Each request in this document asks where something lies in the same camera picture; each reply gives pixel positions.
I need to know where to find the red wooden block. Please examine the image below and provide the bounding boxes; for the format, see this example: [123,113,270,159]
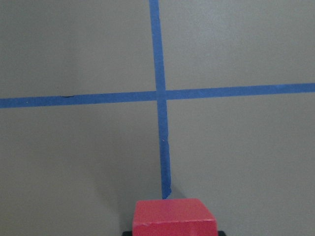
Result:
[132,198,219,236]

